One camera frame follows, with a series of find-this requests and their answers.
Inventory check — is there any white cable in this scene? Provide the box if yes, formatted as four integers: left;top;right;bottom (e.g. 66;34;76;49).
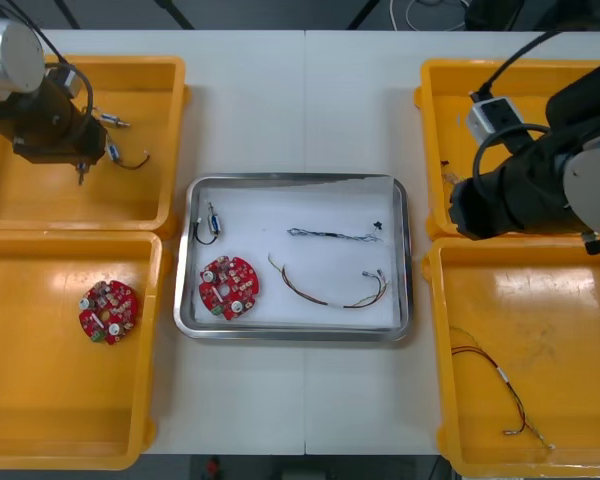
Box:
389;0;469;31

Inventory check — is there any yellow-orange plastic bin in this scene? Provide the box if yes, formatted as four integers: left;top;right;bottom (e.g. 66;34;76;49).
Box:
0;53;191;240
0;229;174;471
412;58;600;240
420;237;600;480

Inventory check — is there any black stand leg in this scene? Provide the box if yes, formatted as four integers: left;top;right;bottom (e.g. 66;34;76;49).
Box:
54;0;82;30
347;0;381;30
154;0;196;30

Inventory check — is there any blue-white twisted wire harness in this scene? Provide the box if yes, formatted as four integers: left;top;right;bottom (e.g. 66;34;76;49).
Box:
442;158;464;189
285;218;386;245

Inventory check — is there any red black green-yellow wire harness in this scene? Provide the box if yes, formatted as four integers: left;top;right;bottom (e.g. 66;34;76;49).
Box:
449;324;557;450
267;253;390;310

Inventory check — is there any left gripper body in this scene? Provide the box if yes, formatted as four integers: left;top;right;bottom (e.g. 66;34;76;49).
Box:
12;117;109;170

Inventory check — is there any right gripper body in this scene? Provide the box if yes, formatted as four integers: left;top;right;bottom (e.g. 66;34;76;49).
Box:
448;169;524;240

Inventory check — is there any round red circuit board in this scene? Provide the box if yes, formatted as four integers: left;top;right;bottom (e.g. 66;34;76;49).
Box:
198;254;264;320
77;280;139;346

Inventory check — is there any steel tray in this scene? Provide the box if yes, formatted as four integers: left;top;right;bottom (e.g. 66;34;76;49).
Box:
172;172;414;343

